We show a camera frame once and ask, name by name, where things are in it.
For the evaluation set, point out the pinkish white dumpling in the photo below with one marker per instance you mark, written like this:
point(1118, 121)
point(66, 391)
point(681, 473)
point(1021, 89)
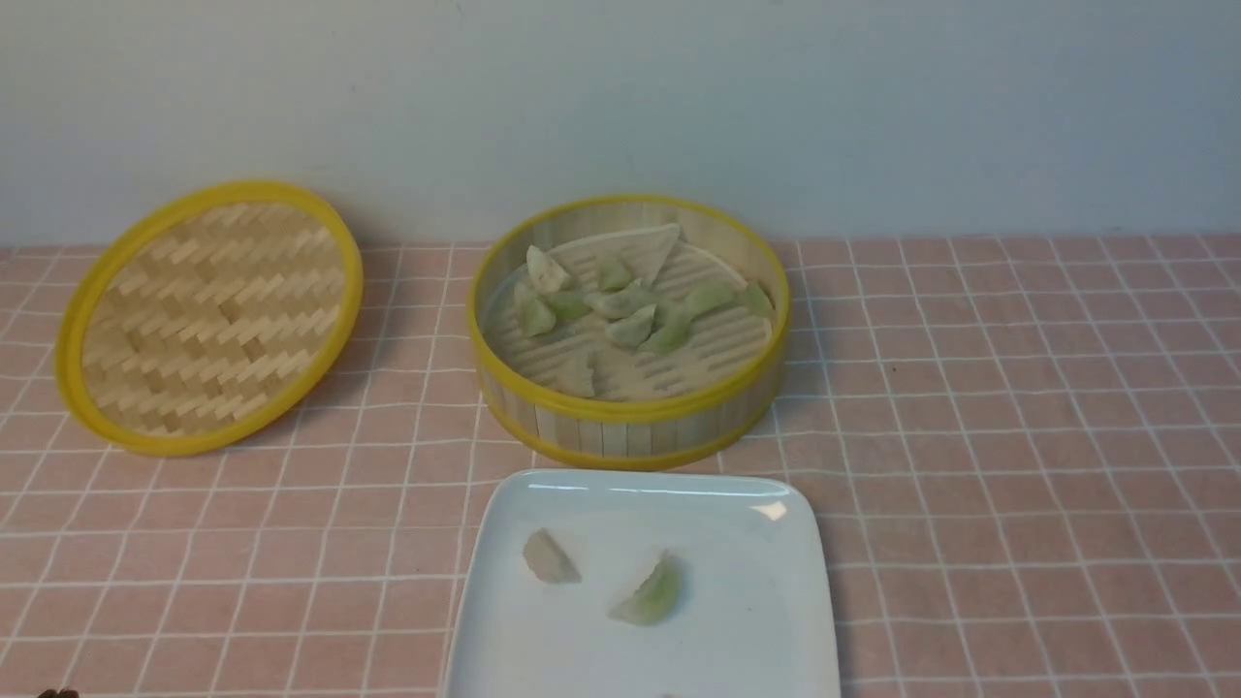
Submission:
point(547, 561)

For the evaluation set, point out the green dumpling large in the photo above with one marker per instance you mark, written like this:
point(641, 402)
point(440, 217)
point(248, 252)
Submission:
point(655, 597)

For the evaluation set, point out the white square plate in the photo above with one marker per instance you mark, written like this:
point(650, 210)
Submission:
point(628, 584)

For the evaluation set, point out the white green dumpling middle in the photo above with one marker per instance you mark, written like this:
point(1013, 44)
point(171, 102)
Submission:
point(631, 332)

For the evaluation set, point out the pale green dumpling centre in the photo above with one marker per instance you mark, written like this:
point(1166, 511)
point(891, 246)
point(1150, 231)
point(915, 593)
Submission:
point(619, 305)

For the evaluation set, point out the pale green dumpling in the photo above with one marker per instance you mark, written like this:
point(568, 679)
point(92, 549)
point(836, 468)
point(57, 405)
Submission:
point(532, 315)
point(612, 274)
point(619, 305)

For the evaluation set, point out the green dumpling lower middle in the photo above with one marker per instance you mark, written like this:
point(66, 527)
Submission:
point(668, 338)

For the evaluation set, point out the white dumpling front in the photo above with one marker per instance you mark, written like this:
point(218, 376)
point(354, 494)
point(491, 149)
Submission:
point(575, 375)

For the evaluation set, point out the bamboo steamer basket yellow rim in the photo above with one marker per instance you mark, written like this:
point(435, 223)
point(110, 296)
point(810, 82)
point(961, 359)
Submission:
point(645, 435)

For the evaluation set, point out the green dumpling centre left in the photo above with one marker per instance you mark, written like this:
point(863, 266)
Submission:
point(568, 305)

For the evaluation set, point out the pale green dumpling top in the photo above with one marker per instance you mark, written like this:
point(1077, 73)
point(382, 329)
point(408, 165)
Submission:
point(612, 274)

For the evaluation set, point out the pale green dumpling left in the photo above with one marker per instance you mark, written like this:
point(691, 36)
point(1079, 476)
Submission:
point(532, 315)

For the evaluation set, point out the green dumpling right centre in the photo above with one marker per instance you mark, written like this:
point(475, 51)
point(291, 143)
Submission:
point(708, 296)

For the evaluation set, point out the white dumpling upper left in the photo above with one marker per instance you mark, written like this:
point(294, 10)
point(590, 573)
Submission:
point(545, 274)

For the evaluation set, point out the green dumpling far right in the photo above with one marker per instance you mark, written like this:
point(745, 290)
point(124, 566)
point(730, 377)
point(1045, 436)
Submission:
point(756, 301)

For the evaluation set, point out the bamboo steamer lid yellow rim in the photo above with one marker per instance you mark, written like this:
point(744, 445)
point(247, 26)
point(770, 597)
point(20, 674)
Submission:
point(210, 318)

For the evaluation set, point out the pink checkered tablecloth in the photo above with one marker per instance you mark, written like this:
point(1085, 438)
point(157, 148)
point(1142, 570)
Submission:
point(1022, 454)

